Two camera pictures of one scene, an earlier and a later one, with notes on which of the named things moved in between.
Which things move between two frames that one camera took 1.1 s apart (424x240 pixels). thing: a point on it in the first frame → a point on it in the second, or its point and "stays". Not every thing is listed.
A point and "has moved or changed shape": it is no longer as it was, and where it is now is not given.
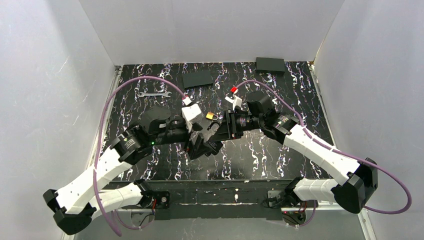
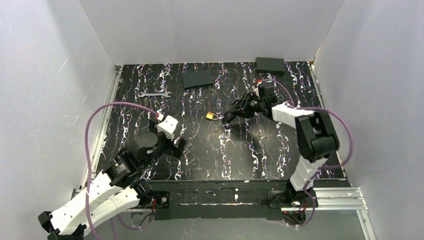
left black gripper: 190,142 → 170,144
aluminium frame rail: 103,119 stays
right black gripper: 228,125 → 246,105
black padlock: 214,147 has moved or changed shape
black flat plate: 197,78 stays
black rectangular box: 270,65 stays
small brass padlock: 210,115 stays
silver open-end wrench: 166,94 stays
